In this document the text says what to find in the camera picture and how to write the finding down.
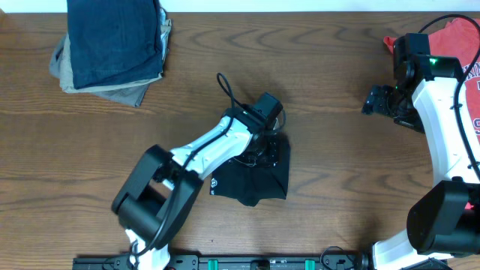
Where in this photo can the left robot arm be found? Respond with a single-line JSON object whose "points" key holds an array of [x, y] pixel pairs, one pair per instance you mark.
{"points": [[157, 197]]}

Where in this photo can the folded beige garment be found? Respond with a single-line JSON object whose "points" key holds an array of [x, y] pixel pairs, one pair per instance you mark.
{"points": [[110, 53]]}

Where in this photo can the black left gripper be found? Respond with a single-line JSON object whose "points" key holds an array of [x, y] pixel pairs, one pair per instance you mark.
{"points": [[271, 162]]}

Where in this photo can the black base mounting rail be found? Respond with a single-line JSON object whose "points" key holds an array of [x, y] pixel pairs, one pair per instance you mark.
{"points": [[193, 262]]}

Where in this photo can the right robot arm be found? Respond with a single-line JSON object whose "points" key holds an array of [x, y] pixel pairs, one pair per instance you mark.
{"points": [[443, 224]]}

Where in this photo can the folded grey garment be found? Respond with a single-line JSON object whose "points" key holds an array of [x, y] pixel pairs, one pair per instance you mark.
{"points": [[130, 93]]}

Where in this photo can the red printed t-shirt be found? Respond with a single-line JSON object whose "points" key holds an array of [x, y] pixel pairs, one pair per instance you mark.
{"points": [[457, 41]]}

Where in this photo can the folded light blue garment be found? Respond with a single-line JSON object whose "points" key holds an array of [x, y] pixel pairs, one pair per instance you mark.
{"points": [[163, 31]]}

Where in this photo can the folded navy blue garment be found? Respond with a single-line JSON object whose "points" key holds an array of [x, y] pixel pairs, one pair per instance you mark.
{"points": [[84, 9]]}

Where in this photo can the black polo shirt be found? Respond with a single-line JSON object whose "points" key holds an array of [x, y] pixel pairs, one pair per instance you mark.
{"points": [[249, 182]]}

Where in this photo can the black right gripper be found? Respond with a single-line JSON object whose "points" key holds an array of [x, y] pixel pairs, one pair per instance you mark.
{"points": [[376, 102]]}

